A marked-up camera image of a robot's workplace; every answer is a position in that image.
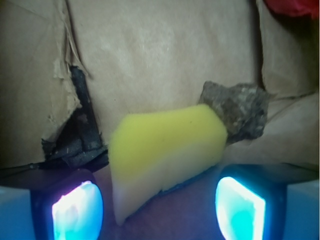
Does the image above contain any brown paper bag tray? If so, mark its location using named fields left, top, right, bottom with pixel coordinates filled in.
left=0, top=0, right=320, bottom=167

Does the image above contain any black tape patch bottom left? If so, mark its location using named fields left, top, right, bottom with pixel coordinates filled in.
left=39, top=66, right=109, bottom=173

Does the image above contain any brown rock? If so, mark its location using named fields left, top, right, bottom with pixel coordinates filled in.
left=198, top=81, right=270, bottom=145

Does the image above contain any yellow green sponge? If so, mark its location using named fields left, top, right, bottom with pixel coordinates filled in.
left=108, top=104, right=228, bottom=225

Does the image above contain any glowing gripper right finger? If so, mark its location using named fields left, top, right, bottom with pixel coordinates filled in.
left=215, top=163, right=320, bottom=240

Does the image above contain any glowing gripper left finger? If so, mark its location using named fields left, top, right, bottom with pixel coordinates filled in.
left=0, top=168, right=104, bottom=240

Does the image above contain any crumpled red paper ball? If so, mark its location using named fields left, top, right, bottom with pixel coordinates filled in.
left=264, top=0, right=320, bottom=20

